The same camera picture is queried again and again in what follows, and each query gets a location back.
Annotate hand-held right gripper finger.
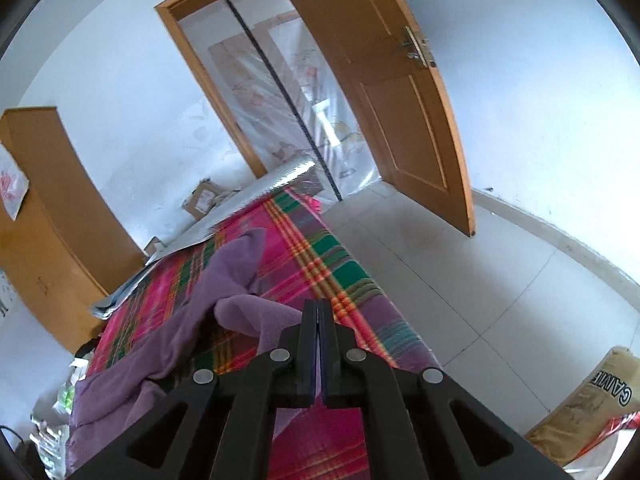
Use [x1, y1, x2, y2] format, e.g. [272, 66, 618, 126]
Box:
[67, 299, 321, 480]
[320, 299, 576, 480]

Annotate purple fleece pants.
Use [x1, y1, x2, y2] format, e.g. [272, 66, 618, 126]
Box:
[66, 226, 307, 477]

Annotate pink green plaid bed sheet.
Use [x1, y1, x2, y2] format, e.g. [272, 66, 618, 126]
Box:
[64, 186, 444, 480]

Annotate silver foil mat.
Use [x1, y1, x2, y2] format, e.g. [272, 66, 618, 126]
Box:
[91, 156, 317, 319]

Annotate brown cardboard box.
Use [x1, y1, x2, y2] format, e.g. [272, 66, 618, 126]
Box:
[181, 179, 242, 222]

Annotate wooden door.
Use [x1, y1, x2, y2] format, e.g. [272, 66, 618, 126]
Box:
[274, 0, 477, 239]

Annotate clear plastic door curtain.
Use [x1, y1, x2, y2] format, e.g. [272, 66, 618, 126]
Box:
[177, 0, 382, 206]

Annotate green packet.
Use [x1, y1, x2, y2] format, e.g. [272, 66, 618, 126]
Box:
[51, 384, 77, 417]

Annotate brown paper sack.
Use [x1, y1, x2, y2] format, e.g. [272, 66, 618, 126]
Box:
[524, 345, 640, 467]

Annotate wooden wardrobe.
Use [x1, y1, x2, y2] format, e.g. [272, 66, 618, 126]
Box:
[0, 106, 149, 357]

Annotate red plastic bag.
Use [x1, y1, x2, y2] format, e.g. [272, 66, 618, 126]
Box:
[574, 411, 640, 467]

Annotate paper poster on wardrobe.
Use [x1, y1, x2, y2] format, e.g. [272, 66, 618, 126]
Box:
[0, 144, 32, 222]

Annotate wooden door frame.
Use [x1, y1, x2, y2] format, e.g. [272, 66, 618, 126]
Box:
[154, 0, 281, 181]

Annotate metal door handle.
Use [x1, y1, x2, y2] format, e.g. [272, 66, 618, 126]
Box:
[399, 24, 437, 69]

